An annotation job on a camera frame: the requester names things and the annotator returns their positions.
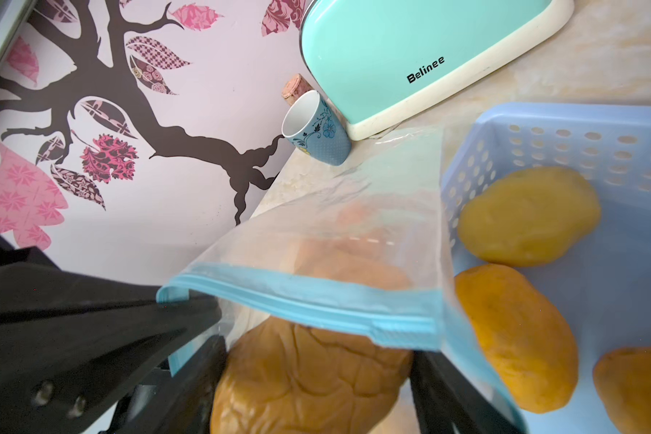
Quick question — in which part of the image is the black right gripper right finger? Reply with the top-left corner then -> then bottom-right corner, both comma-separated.
410,352 -> 521,434

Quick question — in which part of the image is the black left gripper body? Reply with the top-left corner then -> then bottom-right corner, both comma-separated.
0,236 -> 222,433

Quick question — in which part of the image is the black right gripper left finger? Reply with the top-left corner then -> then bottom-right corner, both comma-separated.
117,336 -> 227,434

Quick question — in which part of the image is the wrinkled orange potato top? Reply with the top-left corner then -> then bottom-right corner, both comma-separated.
294,229 -> 412,291

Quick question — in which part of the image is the clear blue zipper bag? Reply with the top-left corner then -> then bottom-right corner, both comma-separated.
157,127 -> 527,433

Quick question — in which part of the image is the light blue perforated plastic basket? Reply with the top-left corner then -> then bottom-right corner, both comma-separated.
442,103 -> 651,433

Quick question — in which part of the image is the brown potato right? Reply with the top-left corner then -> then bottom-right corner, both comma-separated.
593,346 -> 651,433

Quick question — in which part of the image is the yellow-green potato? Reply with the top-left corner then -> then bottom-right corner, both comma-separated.
458,166 -> 602,267

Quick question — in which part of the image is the white blue ceramic mug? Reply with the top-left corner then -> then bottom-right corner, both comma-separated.
281,90 -> 352,166

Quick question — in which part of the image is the small pink cup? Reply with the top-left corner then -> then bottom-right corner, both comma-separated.
281,73 -> 314,106

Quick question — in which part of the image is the mint green silver toaster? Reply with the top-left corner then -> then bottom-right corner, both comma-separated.
299,0 -> 574,141

